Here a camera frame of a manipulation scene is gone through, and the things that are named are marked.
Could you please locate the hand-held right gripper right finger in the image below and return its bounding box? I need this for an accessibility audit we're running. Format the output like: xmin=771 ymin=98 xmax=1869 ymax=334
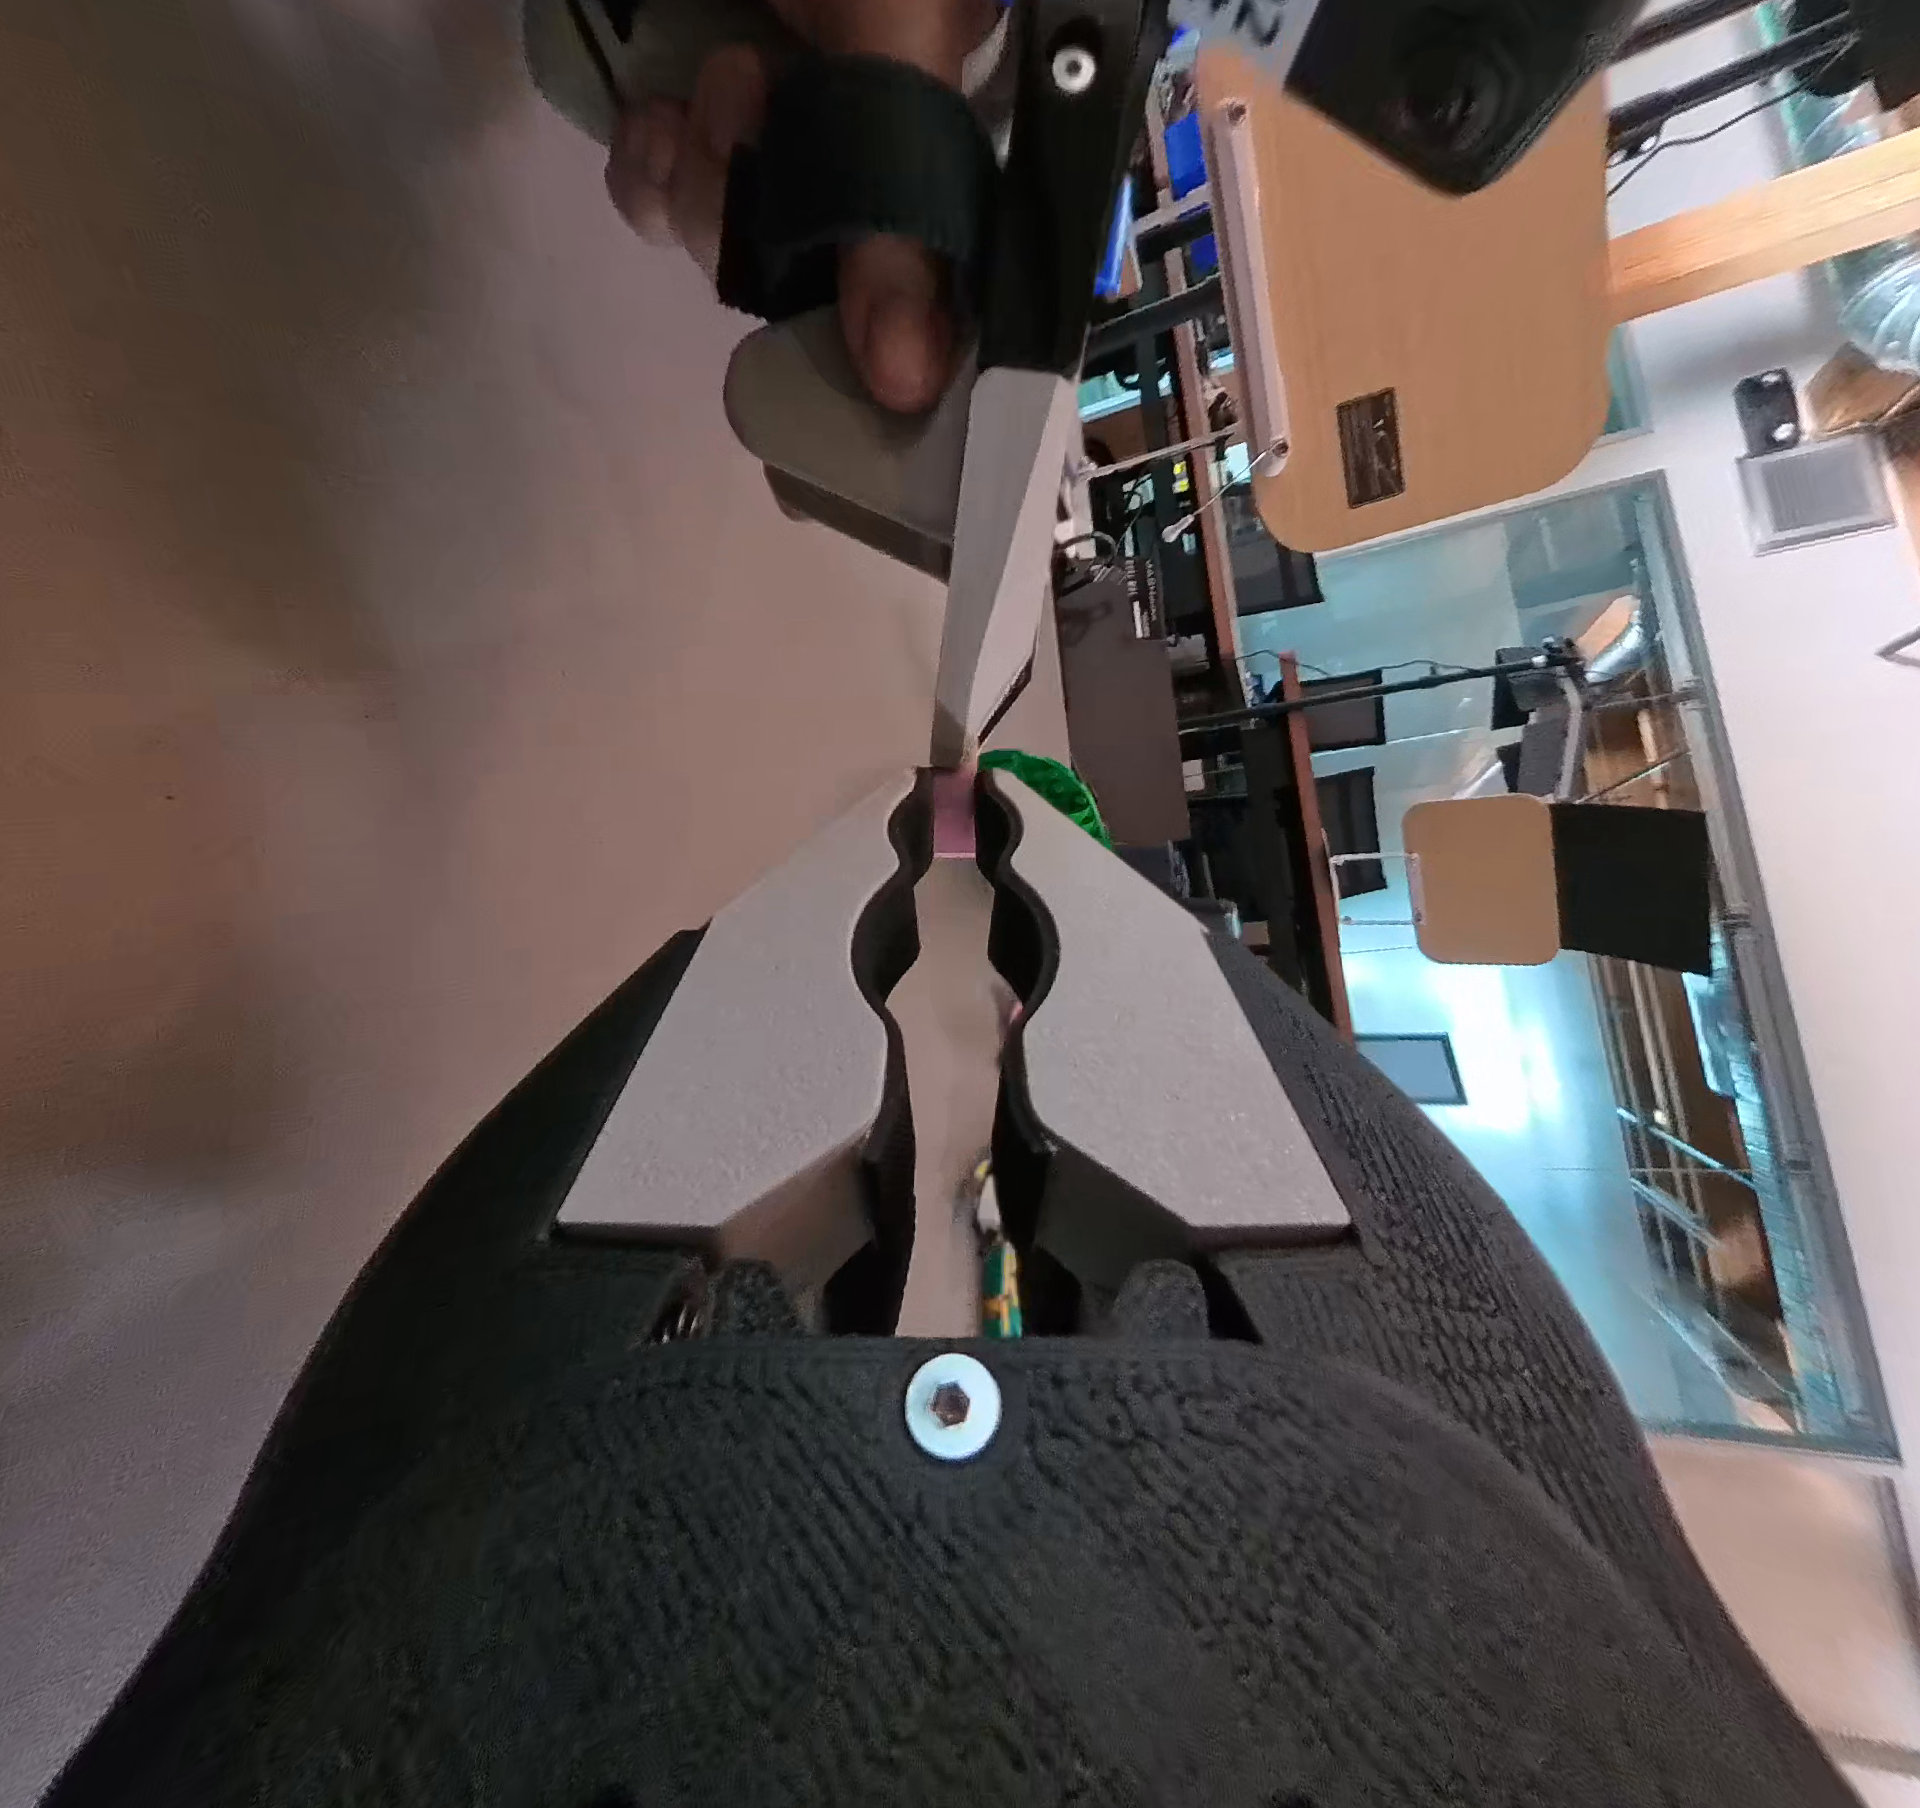
xmin=979 ymin=767 xmax=1356 ymax=1314

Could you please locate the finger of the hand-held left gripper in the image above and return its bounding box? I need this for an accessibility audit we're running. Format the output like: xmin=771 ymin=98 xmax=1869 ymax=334
xmin=926 ymin=368 xmax=1083 ymax=770
xmin=972 ymin=639 xmax=1041 ymax=757

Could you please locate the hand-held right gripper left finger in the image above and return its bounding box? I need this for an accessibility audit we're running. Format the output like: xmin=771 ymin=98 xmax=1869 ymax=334
xmin=551 ymin=765 xmax=920 ymax=1313

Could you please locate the blue plastic bin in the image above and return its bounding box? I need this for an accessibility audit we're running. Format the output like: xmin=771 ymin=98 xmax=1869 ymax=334
xmin=1111 ymin=113 xmax=1210 ymax=298

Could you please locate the dark brown panel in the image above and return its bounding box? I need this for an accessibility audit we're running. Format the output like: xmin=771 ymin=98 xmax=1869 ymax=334
xmin=1058 ymin=593 xmax=1194 ymax=849

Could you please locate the light wood board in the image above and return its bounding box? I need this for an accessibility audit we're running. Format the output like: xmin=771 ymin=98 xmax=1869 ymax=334
xmin=1196 ymin=40 xmax=1616 ymax=557

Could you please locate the small wood panel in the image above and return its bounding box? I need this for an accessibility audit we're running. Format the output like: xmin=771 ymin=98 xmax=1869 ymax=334
xmin=1404 ymin=793 xmax=1564 ymax=970

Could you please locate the black square panel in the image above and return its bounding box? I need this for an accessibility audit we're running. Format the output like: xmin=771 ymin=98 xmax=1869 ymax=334
xmin=1552 ymin=805 xmax=1716 ymax=977

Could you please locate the wall air vent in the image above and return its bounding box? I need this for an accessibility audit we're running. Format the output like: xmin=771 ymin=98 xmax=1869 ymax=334
xmin=1740 ymin=435 xmax=1898 ymax=557

